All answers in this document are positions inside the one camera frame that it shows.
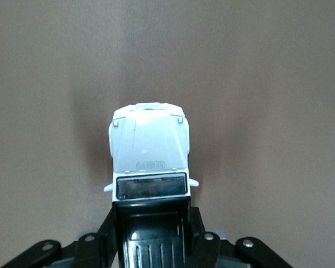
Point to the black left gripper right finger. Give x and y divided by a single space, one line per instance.
198 231

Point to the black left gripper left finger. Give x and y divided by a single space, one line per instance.
107 234

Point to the white toy jeep black roof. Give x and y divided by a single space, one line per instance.
150 139

